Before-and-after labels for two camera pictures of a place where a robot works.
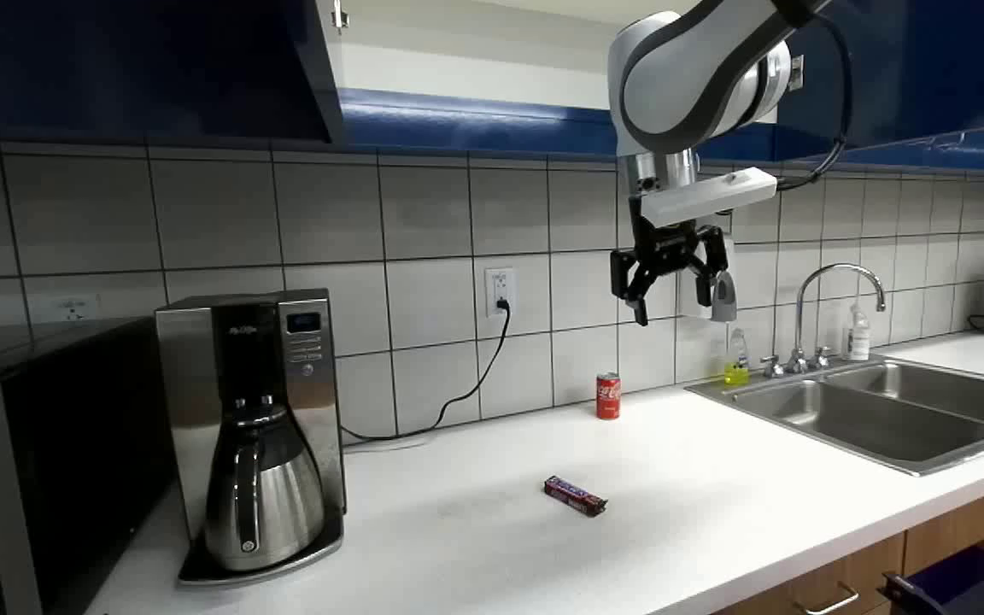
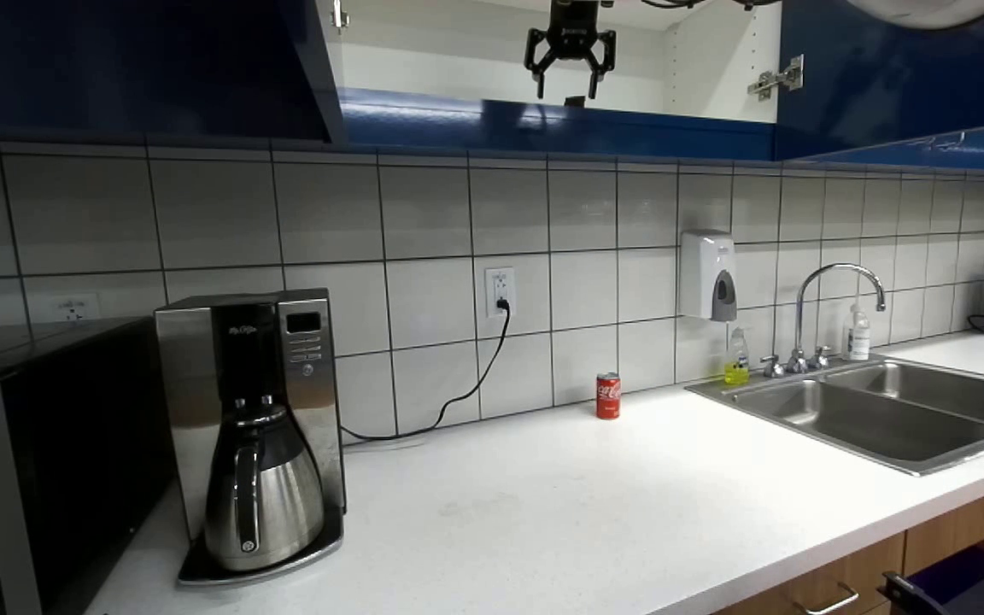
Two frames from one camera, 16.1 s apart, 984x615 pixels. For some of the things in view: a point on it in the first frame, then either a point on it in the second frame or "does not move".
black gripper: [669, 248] → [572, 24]
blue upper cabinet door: [236, 69] does not move
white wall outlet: [501, 285] does not move
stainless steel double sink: [890, 410] does not move
